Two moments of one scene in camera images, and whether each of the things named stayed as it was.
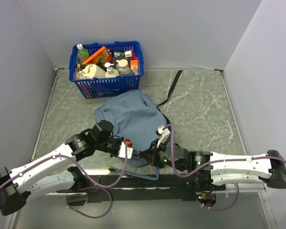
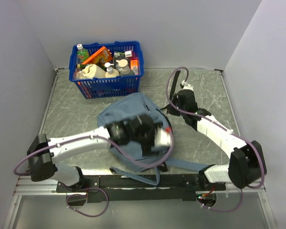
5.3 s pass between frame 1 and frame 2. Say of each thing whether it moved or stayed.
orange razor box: stayed
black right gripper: moved
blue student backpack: moved
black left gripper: moved
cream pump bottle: stayed
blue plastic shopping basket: stayed
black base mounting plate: stayed
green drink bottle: stayed
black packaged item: stayed
